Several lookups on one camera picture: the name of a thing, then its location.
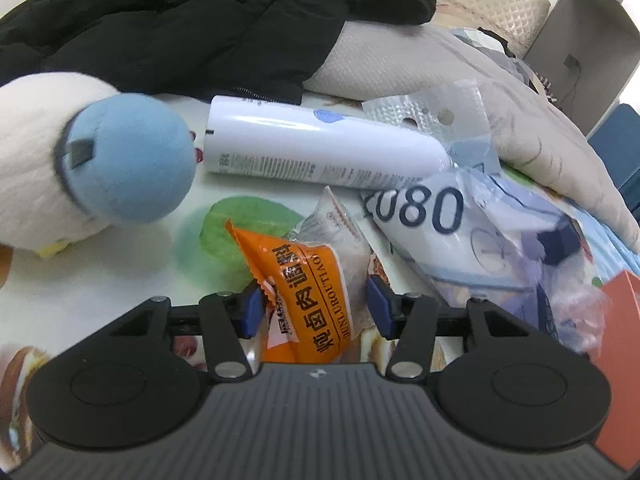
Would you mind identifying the black puffer jacket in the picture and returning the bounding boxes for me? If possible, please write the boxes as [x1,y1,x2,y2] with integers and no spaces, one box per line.
[0,0,438,106]

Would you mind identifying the dark clothing heap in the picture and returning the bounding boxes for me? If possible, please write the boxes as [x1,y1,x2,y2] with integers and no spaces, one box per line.
[450,25,556,106]

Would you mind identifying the orange seasoning packet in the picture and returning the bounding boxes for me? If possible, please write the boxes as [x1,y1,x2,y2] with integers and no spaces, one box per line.
[225,186,373,366]

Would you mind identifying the white bag with dark numerals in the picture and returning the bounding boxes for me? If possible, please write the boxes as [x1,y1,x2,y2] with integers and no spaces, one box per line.
[360,180,546,291]

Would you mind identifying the blue chair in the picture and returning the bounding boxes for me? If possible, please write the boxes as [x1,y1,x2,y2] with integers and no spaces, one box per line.
[587,104,640,196]

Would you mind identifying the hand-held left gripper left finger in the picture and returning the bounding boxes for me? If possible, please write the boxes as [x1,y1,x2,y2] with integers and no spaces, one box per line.
[107,280,266,383]

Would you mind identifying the white spray can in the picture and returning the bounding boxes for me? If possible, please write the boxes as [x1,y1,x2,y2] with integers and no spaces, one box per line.
[205,95,453,186]

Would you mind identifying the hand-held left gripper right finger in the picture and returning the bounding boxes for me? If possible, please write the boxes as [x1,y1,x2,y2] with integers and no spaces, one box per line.
[366,274,531,382]

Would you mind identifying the grey wardrobe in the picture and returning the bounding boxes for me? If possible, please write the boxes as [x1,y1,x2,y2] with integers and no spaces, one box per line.
[525,0,640,136]

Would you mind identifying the wall socket with cable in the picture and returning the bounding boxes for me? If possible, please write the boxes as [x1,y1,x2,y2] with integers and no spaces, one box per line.
[557,55,583,106]

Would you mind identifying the grey quilt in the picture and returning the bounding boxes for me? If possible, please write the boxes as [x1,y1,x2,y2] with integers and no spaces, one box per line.
[302,20,640,253]

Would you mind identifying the clear blister pack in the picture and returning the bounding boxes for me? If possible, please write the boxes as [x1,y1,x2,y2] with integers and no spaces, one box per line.
[361,79,501,171]

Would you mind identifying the light blue bedsheet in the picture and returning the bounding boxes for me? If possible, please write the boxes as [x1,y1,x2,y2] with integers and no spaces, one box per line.
[575,205,640,286]

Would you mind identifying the clear blue plastic bag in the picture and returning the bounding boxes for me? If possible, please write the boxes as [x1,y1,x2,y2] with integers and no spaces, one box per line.
[430,165,613,356]

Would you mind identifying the fruit print mat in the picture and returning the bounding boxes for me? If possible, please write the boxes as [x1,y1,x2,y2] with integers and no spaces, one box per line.
[0,92,640,456]

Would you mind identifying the white blue plush duck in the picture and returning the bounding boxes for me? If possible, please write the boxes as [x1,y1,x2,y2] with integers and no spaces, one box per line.
[0,71,198,261]

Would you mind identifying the orange cardboard box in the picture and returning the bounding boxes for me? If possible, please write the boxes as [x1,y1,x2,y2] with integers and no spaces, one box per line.
[592,269,640,476]

